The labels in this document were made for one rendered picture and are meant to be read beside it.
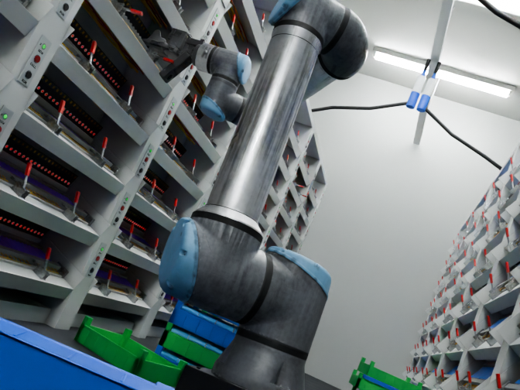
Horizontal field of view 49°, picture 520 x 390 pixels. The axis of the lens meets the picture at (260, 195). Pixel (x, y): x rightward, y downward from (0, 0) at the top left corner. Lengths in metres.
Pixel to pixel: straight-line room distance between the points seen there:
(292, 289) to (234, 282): 0.12
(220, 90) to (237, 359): 0.93
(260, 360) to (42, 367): 0.63
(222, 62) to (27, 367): 1.41
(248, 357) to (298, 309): 0.13
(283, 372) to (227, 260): 0.24
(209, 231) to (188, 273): 0.09
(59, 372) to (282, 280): 0.65
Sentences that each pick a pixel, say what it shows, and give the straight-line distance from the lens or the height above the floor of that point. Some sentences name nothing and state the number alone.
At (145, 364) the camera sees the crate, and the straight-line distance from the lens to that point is 1.74.
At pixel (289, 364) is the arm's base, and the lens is 1.13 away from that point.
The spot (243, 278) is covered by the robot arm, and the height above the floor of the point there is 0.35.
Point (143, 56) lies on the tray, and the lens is 1.86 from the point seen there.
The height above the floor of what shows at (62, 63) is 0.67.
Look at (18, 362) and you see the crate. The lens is 0.55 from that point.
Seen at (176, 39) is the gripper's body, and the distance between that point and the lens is 1.94.
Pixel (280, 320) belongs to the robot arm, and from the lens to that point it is 1.12.
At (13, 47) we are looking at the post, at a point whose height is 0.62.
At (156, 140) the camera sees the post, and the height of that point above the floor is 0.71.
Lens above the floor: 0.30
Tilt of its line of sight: 11 degrees up
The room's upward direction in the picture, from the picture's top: 24 degrees clockwise
